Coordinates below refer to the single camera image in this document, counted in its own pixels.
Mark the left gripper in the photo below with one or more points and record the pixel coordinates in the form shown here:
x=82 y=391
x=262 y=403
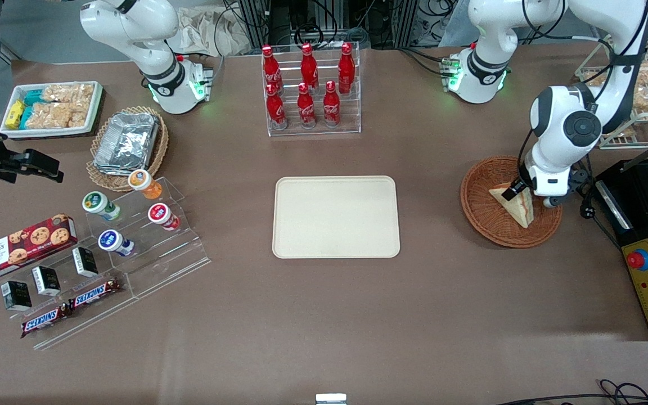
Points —
x=513 y=190

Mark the triangular white bread sandwich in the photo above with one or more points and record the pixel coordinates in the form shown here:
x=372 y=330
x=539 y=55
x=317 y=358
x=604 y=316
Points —
x=518 y=211

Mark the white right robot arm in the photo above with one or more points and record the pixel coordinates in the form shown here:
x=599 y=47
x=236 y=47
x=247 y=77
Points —
x=144 y=39

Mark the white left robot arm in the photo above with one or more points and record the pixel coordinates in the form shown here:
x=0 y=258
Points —
x=571 y=121

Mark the round brown wicker basket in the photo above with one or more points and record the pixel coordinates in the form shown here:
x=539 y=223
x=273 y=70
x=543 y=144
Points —
x=487 y=219

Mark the oval tan wicker basket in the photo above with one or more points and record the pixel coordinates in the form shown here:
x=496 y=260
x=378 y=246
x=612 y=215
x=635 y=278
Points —
x=104 y=181

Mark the white rectangular snack tray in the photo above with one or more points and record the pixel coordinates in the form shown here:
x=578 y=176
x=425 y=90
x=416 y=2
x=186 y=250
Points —
x=96 y=107

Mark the beige rectangular tray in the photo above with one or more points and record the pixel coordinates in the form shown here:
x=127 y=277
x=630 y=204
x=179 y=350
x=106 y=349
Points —
x=335 y=216

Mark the teal snack packet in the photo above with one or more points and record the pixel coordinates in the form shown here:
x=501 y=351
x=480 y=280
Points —
x=25 y=117
x=32 y=97

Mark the yellow snack packet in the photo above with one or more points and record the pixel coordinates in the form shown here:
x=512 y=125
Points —
x=14 y=113

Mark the clear bag of rice crackers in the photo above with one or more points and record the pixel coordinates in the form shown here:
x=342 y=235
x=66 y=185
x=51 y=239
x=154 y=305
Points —
x=68 y=93
x=57 y=115

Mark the green lid yogurt bottle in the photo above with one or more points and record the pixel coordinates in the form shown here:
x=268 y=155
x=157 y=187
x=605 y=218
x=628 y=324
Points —
x=99 y=204

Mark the red Walkers cookie box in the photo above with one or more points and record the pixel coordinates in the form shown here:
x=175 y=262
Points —
x=20 y=247

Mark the silver foil containers stack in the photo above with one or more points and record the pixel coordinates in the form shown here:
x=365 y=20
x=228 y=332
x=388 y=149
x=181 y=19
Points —
x=127 y=140

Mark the small black box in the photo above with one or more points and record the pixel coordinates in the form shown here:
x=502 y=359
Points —
x=46 y=281
x=16 y=296
x=85 y=262

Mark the blue lid yogurt bottle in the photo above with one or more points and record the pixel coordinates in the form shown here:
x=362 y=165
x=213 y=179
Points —
x=113 y=242

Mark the black machine with yellow panel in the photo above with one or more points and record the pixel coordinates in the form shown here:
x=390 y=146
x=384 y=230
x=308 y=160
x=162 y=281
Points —
x=644 y=225

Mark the orange lid yogurt bottle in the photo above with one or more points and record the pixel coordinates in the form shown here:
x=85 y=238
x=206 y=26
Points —
x=144 y=183

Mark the red emergency stop button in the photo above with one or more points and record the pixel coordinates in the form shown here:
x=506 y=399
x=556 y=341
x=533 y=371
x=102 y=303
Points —
x=639 y=260

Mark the red lid yogurt bottle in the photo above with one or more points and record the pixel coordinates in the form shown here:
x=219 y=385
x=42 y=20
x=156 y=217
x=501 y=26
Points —
x=162 y=216

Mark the Snickers chocolate bar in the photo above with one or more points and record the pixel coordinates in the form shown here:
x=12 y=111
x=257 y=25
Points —
x=94 y=293
x=45 y=320

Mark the clear acrylic stepped stand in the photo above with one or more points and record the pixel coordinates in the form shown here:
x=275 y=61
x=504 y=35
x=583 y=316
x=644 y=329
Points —
x=172 y=259
x=88 y=318

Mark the crumpled beige plastic bag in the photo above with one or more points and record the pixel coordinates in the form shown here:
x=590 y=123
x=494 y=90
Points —
x=206 y=31

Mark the red cola bottle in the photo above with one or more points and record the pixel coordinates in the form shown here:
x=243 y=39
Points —
x=270 y=67
x=331 y=107
x=306 y=109
x=277 y=109
x=309 y=68
x=346 y=70

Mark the clear acrylic bottle rack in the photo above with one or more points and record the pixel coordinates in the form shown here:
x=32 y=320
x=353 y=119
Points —
x=313 y=130

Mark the small white device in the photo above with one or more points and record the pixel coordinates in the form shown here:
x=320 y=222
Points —
x=331 y=399

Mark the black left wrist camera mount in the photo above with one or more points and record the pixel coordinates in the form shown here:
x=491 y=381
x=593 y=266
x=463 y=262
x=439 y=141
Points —
x=579 y=181

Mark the black metal frame rack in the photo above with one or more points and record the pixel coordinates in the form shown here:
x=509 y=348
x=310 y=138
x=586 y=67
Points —
x=301 y=19

